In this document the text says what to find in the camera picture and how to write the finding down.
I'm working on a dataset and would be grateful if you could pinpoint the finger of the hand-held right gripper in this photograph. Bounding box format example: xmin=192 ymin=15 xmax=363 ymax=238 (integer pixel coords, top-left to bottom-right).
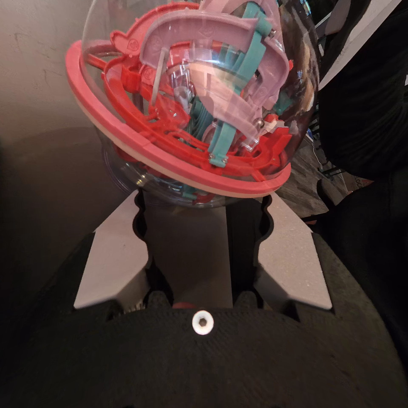
xmin=314 ymin=0 xmax=397 ymax=91

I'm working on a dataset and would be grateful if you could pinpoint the clear maze ball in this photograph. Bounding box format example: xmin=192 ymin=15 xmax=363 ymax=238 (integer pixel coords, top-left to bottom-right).
xmin=65 ymin=0 xmax=321 ymax=208

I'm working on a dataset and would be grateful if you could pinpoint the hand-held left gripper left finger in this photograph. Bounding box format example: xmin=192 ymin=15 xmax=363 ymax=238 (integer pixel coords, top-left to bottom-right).
xmin=73 ymin=191 xmax=153 ymax=309

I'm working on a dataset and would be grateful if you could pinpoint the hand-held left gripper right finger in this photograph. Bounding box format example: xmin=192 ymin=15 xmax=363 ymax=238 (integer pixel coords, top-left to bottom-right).
xmin=253 ymin=192 xmax=333 ymax=312

